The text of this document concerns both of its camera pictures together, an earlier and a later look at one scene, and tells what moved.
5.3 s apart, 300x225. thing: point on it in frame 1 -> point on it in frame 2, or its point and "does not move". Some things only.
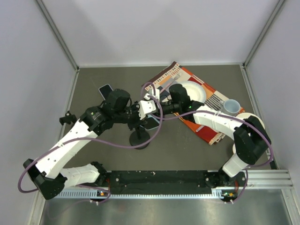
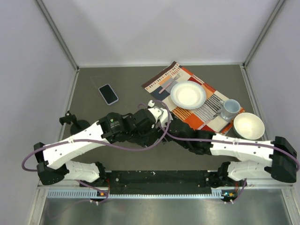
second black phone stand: x=69 y=118 does not move
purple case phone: x=105 y=90 does not move
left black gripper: x=137 y=121 -> x=139 y=139
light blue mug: x=229 y=106 does not move
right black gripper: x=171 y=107 -> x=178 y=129
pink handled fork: x=176 y=78 does not move
